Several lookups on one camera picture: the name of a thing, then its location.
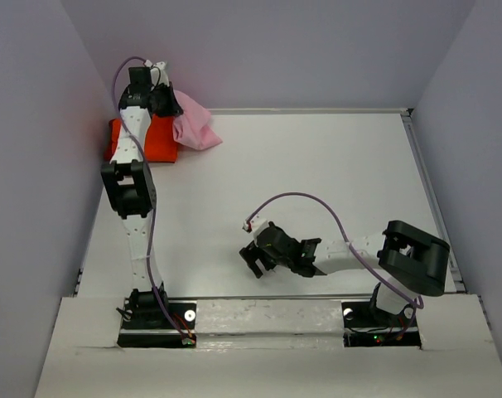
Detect aluminium table edge rail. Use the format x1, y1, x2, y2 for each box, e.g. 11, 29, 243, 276
210, 108, 411, 116

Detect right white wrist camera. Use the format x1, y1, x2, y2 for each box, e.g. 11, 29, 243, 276
242, 215, 268, 234

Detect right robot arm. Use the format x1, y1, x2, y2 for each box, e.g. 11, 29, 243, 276
239, 221, 450, 325

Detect folded orange t-shirt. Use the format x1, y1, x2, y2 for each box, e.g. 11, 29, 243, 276
104, 115, 178, 163

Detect pink t-shirt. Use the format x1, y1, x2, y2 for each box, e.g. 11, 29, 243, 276
173, 90, 223, 151

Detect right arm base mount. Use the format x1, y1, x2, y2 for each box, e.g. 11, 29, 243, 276
341, 296, 422, 348

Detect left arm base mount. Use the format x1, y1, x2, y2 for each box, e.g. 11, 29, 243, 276
116, 290, 197, 349

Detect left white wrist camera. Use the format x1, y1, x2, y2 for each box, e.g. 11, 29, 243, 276
143, 60, 170, 86

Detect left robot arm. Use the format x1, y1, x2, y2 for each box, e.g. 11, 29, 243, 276
101, 61, 182, 328

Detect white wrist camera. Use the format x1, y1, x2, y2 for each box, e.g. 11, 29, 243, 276
143, 60, 170, 86
242, 215, 268, 234

